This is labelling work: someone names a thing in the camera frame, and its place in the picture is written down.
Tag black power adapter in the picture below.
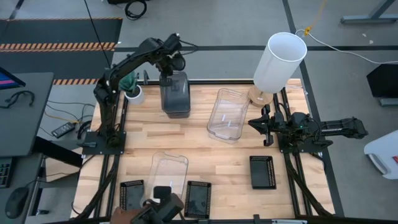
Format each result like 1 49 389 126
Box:
51 122 76 139

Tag white cylindrical lamp shade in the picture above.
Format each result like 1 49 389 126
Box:
253 32 308 94

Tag black perforated basket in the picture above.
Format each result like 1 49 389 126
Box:
249 155 277 190
183 180 212 220
119 179 146 212

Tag white plastic object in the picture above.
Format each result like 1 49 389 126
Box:
363 129 398 180

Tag grey metal table leg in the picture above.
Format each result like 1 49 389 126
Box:
340 0 398 26

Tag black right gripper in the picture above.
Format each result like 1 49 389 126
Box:
248 105 292 147

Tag black aluminium frame rail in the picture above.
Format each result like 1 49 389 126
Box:
273 86 331 217
55 214 398 224
136 79 256 86
93 90 129 219

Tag black box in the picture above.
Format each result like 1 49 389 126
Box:
366 63 398 99

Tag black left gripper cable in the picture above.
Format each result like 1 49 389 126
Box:
178 39 199 57

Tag round wooden lamp base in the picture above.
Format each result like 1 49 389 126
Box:
248 86 274 108

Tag coiled black cable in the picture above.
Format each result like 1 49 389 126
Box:
124 0 147 21

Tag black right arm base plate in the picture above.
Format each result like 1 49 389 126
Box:
277 133 333 154

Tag white plant pot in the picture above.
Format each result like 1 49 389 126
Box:
124 85 146 106

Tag white floor cable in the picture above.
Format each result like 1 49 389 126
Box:
295 29 398 65

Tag black keyboard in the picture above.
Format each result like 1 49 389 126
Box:
0 157 14 189

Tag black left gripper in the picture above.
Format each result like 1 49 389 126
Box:
157 33 187 88

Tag black floor mat hazard stripes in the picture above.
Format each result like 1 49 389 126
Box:
0 17 124 85

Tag grey desk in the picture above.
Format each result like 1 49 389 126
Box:
0 72 55 158

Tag green snake plant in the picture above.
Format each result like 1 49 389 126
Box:
119 72 140 93

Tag black computer mouse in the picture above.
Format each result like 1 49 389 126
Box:
4 186 30 220

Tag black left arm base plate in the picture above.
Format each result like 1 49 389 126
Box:
81 130 127 156

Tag yellow cable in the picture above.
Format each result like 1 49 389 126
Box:
303 0 328 35

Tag black hand-held device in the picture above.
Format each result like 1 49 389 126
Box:
130 185 185 224

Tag computer monitor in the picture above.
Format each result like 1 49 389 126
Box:
0 67 27 91

